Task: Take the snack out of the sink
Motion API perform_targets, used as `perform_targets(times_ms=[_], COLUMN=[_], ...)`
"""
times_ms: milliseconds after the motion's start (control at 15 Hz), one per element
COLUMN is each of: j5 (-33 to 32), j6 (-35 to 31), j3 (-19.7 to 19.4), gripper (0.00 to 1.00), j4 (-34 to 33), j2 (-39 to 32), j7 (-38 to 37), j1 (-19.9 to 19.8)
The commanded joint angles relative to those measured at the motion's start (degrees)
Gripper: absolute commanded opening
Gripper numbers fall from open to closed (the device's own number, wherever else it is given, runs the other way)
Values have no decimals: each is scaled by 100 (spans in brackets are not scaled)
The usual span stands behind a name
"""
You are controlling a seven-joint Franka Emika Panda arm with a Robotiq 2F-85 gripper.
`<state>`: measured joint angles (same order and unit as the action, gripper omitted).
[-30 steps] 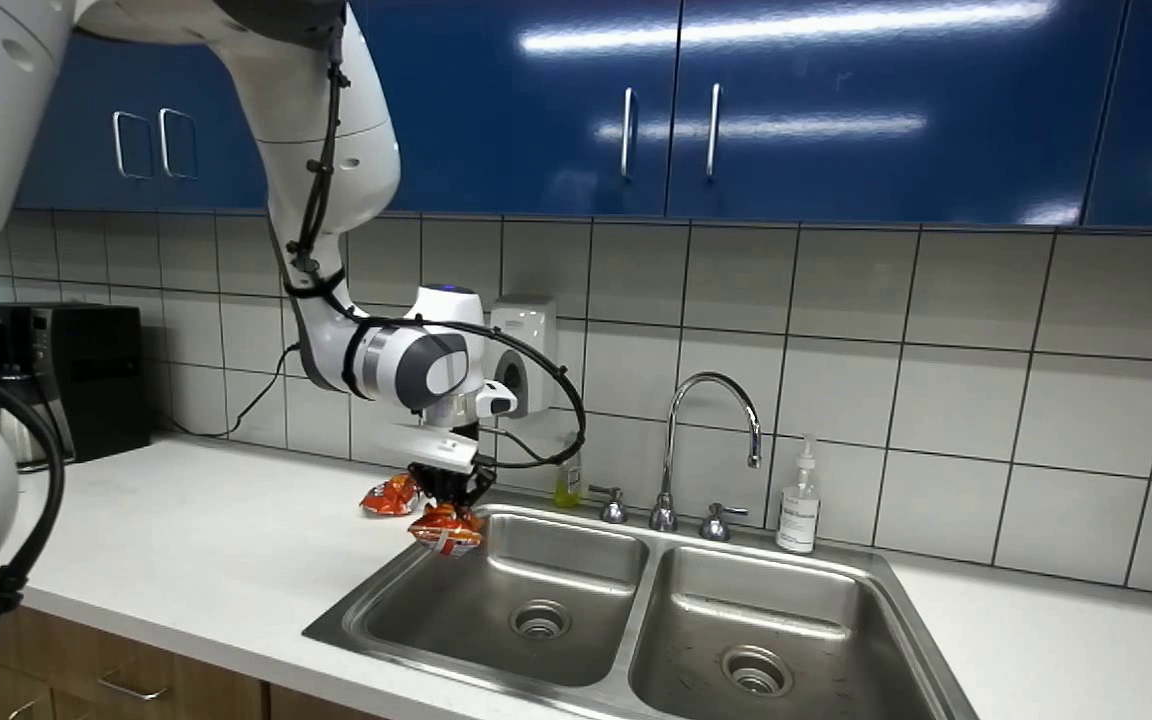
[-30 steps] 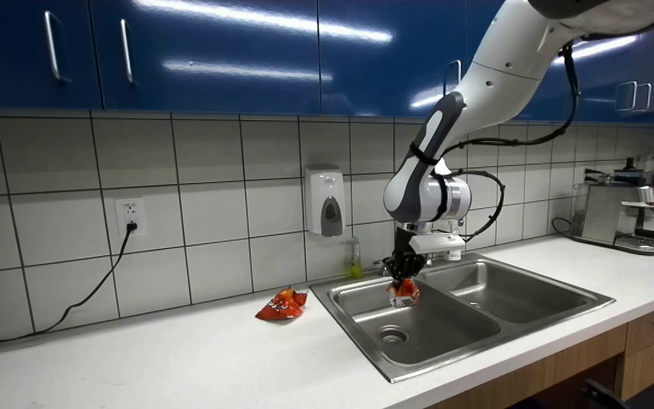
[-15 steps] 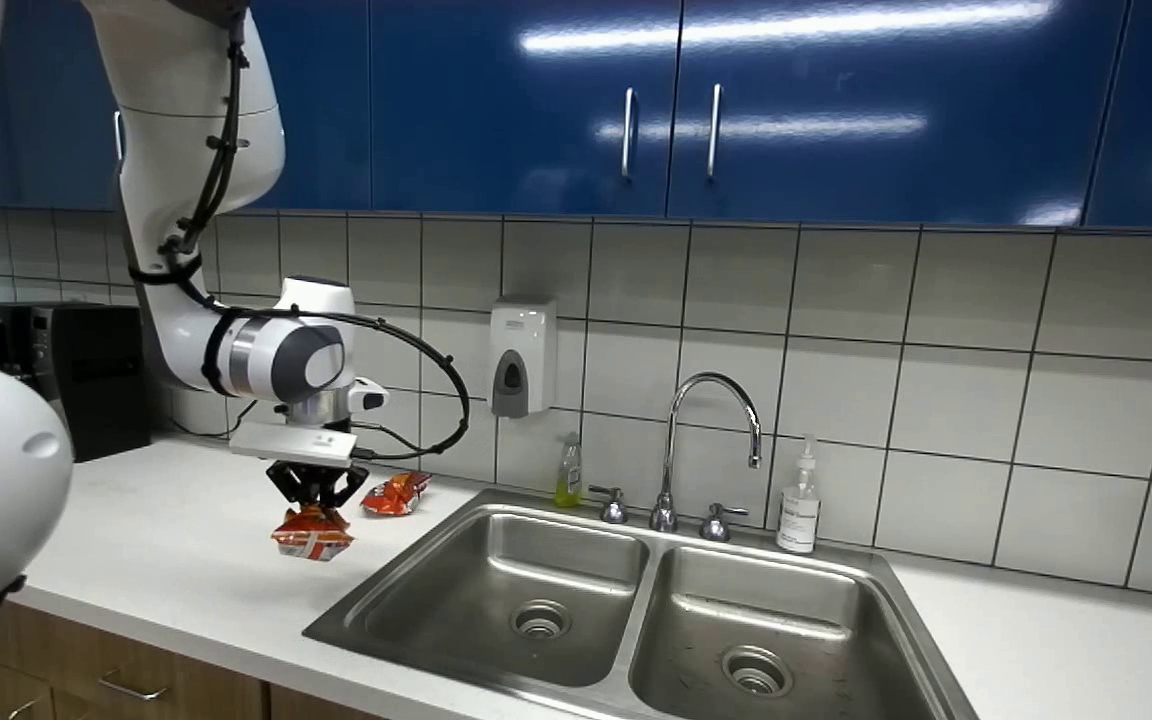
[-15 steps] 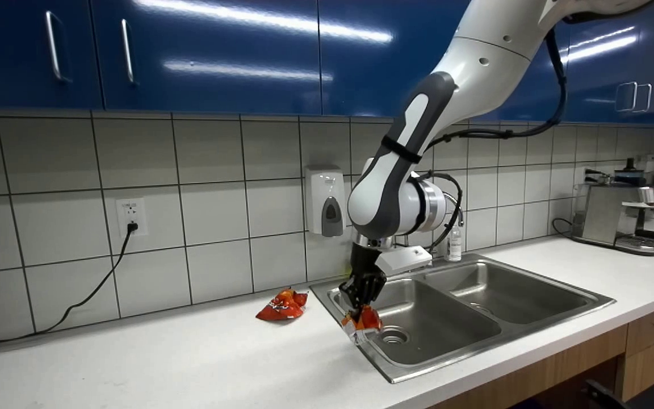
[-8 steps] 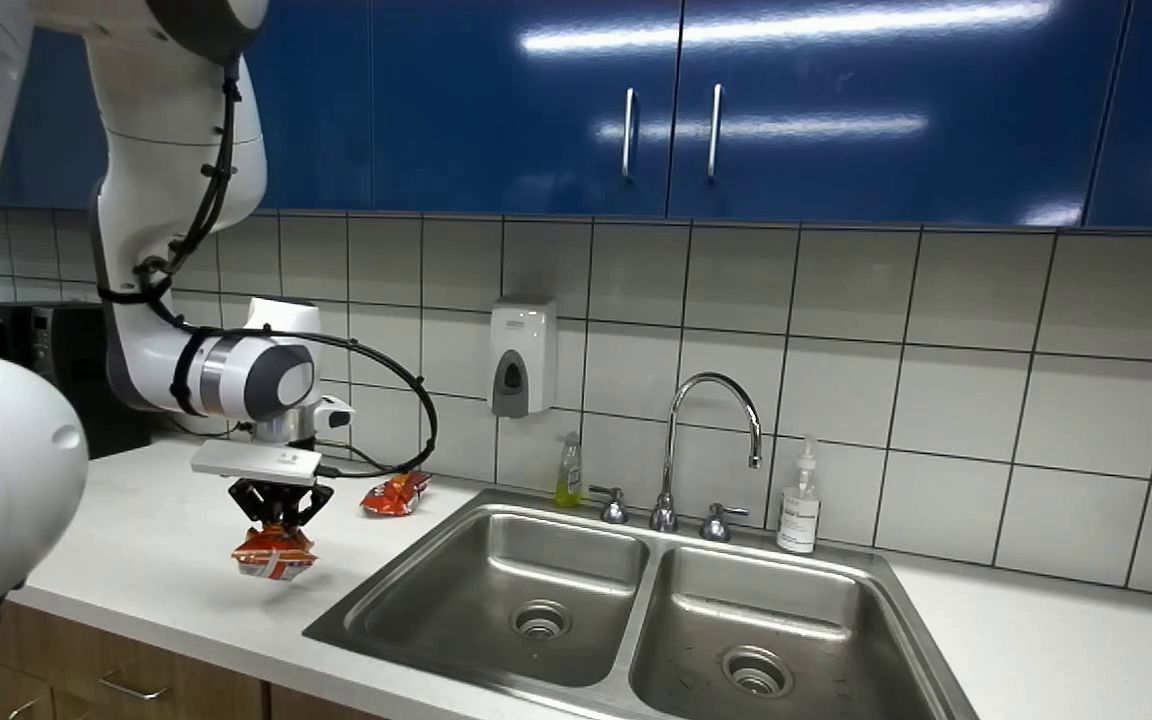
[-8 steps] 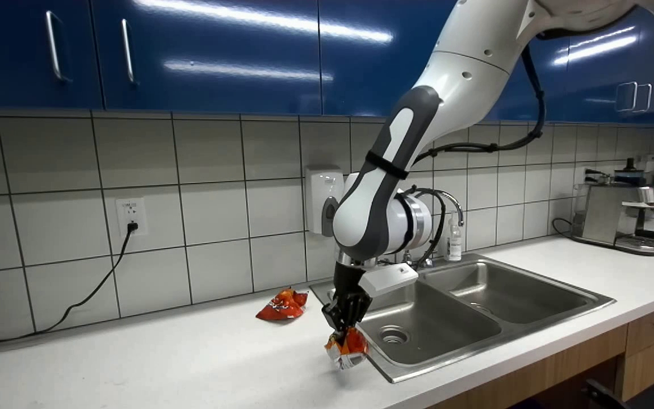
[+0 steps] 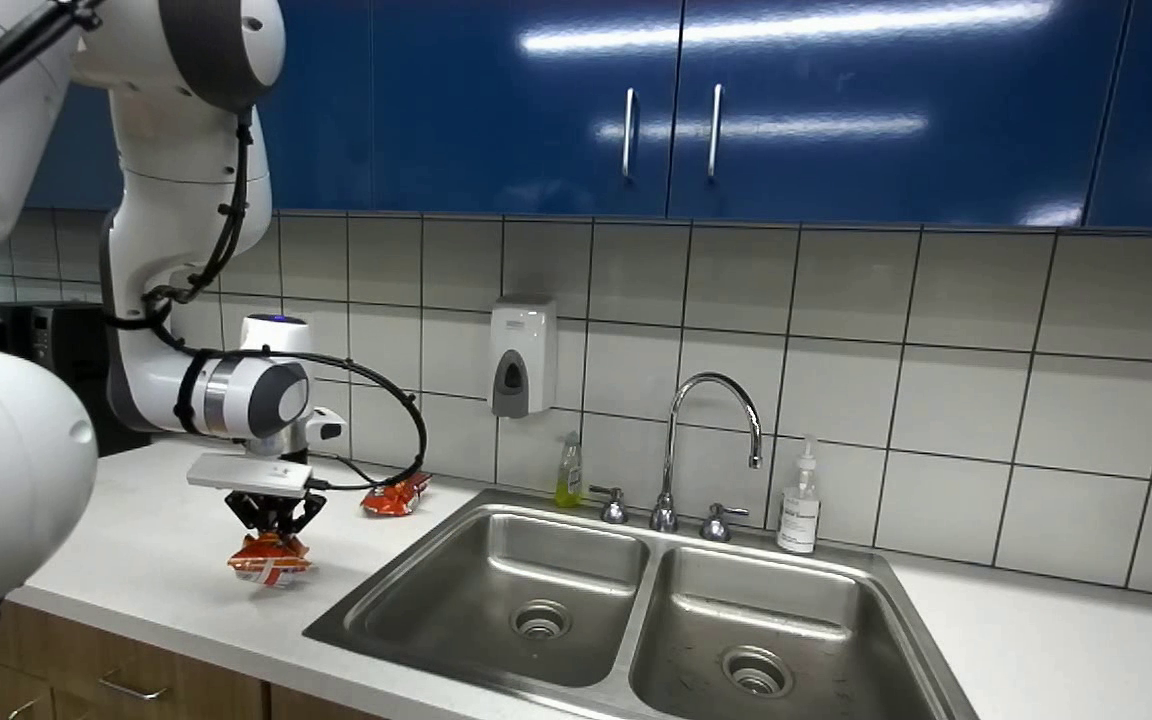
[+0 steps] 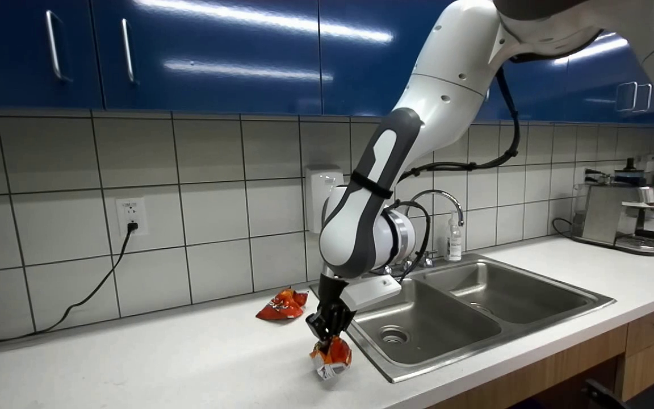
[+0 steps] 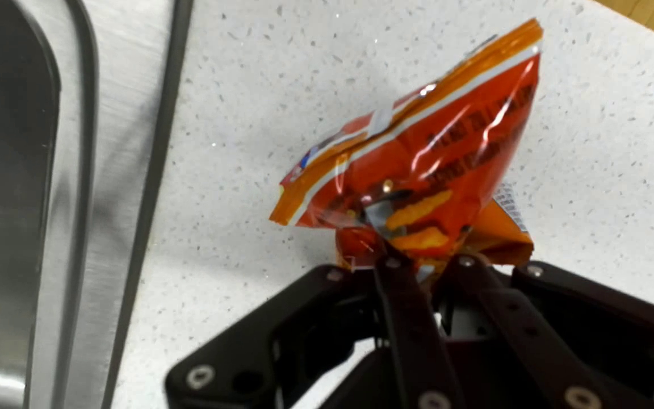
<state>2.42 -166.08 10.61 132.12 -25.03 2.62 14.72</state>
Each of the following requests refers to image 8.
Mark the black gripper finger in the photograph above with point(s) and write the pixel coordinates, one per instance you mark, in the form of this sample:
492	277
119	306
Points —
340	335
317	329

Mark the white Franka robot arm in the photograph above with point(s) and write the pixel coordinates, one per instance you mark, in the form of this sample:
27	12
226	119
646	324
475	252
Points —
449	82

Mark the orange snack bag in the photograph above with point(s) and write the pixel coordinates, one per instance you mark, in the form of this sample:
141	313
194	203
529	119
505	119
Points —
333	356

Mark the silver coffee machine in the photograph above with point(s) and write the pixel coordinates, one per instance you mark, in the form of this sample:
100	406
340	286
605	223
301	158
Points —
608	213

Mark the chrome gooseneck faucet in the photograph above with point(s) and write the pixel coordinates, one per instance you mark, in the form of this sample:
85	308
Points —
449	199

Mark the red snack bag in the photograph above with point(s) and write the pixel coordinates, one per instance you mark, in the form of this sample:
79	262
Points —
285	306

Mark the white wall power outlet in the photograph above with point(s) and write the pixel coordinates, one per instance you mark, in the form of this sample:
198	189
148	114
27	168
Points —
130	213

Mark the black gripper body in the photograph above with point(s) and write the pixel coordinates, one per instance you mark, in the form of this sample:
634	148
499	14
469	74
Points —
333	302

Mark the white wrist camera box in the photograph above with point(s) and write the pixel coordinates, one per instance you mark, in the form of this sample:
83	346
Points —
373	291

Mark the small white bottle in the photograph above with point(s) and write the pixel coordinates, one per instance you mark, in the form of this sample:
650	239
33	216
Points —
454	244

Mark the stainless steel double sink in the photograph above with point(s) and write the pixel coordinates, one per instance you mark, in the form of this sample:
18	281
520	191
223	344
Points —
477	310

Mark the white wall soap dispenser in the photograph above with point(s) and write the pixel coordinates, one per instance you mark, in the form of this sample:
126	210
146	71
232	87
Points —
315	196

